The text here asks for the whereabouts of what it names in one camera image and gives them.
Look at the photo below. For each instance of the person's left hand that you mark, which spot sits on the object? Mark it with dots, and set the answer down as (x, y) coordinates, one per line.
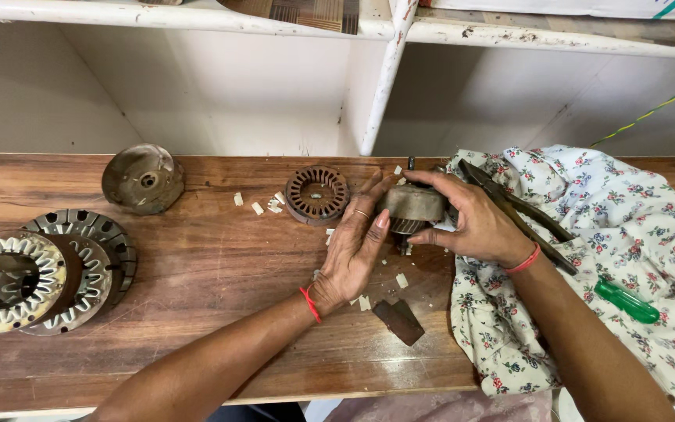
(343, 264)

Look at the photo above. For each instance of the person's right hand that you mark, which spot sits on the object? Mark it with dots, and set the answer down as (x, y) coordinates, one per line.
(481, 225)

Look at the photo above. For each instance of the grey motor rotor with shaft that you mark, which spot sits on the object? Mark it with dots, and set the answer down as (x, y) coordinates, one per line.
(411, 205)

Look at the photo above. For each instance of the red thread wrist band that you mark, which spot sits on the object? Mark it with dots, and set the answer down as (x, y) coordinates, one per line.
(311, 303)
(524, 262)

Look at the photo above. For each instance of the dark metal pliers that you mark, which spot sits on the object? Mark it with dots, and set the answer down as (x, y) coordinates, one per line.
(548, 226)

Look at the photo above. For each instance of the rusty brown stator core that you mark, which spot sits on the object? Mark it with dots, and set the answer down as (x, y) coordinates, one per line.
(299, 202)

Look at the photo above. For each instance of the dark brown card piece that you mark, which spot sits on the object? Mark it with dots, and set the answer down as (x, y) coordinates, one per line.
(399, 321)

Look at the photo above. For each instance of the scattered white paper scraps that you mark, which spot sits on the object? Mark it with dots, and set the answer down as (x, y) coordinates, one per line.
(238, 199)

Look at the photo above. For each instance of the white floral cloth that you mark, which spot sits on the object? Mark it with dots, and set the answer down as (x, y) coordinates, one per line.
(636, 234)

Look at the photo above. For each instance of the person's pink garment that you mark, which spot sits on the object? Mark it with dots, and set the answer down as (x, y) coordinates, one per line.
(443, 407)

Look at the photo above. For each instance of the dirty round motor end cover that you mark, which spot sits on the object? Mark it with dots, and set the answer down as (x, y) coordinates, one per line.
(132, 190)

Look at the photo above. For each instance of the bare grey steel stator core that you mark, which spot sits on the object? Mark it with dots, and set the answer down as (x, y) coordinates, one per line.
(115, 234)

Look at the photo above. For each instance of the white woven sack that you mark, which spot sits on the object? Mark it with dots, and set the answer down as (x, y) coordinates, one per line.
(578, 7)

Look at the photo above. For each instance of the brown patterned board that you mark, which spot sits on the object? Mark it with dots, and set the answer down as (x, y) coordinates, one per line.
(314, 13)

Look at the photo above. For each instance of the stator core with white insulation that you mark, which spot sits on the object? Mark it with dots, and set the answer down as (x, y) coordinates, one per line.
(6, 305)

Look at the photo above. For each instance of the white painted shelf frame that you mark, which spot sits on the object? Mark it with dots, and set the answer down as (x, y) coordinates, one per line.
(384, 88)

